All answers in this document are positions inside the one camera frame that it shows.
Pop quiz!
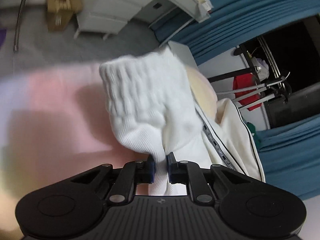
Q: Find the white dressing table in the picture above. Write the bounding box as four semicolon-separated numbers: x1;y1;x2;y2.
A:
74;0;209;40

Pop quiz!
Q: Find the green clothes pile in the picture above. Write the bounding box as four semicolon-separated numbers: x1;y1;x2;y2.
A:
246;122;261;151

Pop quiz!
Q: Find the right blue curtain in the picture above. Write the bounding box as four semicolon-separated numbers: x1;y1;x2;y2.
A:
256;115;320;200

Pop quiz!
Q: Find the white garment steamer stand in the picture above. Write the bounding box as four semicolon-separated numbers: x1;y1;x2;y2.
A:
208;35;291;110

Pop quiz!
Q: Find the blue curtain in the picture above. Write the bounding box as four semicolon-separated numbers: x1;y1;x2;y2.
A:
256;115;320;200
151;0;319;64

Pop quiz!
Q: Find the left blue curtain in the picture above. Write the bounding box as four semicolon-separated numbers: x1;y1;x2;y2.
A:
151;0;319;64

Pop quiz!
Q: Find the pastel pink blue bedsheet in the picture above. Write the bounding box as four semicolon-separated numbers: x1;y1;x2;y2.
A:
1;63;146;239

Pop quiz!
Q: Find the brown cardboard box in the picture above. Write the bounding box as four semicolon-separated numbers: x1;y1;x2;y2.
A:
46;0;83;32

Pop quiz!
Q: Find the red garment on rack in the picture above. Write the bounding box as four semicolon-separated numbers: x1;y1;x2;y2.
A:
232;73;262;112

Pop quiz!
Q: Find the white jacket with striped trim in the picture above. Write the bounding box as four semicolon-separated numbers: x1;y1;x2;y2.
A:
99;48;265;196

